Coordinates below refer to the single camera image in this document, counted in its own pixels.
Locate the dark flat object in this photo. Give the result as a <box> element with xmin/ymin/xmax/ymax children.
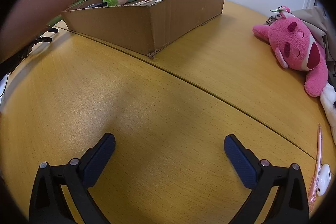
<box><xmin>85</xmin><ymin>2</ymin><xmax>108</xmax><ymax>9</ymax></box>

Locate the green artificial plant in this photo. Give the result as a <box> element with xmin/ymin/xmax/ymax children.
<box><xmin>47</xmin><ymin>0</ymin><xmax>92</xmax><ymax>28</ymax></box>

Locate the grey printed cloth bag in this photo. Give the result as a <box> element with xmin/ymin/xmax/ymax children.
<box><xmin>291</xmin><ymin>5</ymin><xmax>336</xmax><ymax>62</ymax></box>

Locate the black stand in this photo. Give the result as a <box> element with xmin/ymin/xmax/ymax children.
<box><xmin>0</xmin><ymin>26</ymin><xmax>59</xmax><ymax>77</ymax></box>

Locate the clear beige phone case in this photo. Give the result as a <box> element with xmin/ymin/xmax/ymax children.
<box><xmin>133</xmin><ymin>0</ymin><xmax>166</xmax><ymax>6</ymax></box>

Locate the cardboard box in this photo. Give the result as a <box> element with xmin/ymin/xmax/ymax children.
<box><xmin>61</xmin><ymin>0</ymin><xmax>227</xmax><ymax>59</ymax></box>

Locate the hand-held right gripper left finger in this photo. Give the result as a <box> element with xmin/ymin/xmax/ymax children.
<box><xmin>28</xmin><ymin>133</ymin><xmax>116</xmax><ymax>224</ymax></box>

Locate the white panda plush toy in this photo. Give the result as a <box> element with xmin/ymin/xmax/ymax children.
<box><xmin>320</xmin><ymin>82</ymin><xmax>336</xmax><ymax>135</ymax></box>

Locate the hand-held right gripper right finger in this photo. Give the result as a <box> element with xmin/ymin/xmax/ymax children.
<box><xmin>224</xmin><ymin>134</ymin><xmax>310</xmax><ymax>224</ymax></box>

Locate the white earbuds case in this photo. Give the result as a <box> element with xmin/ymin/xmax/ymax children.
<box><xmin>316</xmin><ymin>164</ymin><xmax>332</xmax><ymax>196</ymax></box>

